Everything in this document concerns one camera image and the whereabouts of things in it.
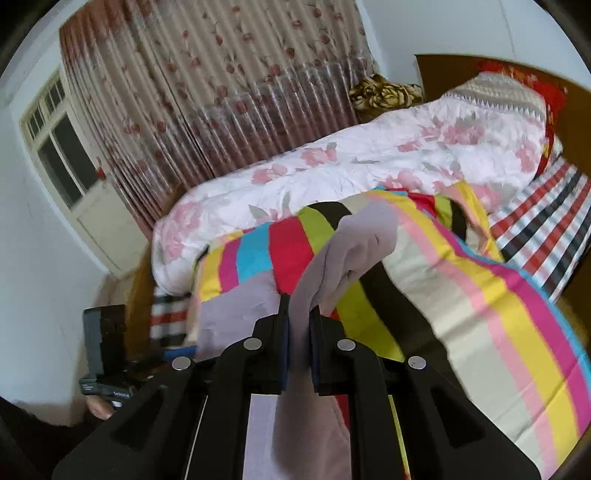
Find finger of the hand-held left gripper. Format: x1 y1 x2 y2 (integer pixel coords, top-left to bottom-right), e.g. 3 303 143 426
134 347 197 372

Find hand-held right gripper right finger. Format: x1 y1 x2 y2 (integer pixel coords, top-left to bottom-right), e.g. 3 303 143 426
309 306 542 480

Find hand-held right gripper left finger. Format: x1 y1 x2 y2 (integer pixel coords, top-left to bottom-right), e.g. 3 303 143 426
51 294 291 480

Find lavender pants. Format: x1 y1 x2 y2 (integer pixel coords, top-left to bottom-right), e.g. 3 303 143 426
196 200 398 480

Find person's left forearm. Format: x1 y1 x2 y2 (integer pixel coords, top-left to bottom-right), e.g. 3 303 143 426
0 396 88 480

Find person's left hand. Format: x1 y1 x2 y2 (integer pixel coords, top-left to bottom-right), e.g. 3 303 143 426
87 396 116 421

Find colourful striped sheet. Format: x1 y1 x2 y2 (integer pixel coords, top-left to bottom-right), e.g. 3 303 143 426
194 182 591 480

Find white framed window door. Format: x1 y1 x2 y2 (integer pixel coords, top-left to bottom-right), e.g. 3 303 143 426
21 69 149 278

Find pink floral white quilt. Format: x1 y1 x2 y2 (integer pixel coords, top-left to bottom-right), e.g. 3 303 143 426
151 90 550 296

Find gold brown floral pillow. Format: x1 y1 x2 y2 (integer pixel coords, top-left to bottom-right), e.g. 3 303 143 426
348 74 424 123

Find red black plaid sheet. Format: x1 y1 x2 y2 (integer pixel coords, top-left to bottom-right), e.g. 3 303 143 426
150 157 591 347

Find floral pleated curtain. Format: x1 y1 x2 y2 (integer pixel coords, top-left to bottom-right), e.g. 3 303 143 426
59 0 379 241

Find brown wooden headboard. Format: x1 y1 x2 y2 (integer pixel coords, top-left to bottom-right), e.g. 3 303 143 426
414 54 591 162

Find grey white patterned pillow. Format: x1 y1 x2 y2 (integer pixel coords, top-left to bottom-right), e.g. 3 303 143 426
443 73 548 121

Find red floral pillow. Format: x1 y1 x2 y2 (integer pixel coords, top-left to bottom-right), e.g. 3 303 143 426
478 60 570 175

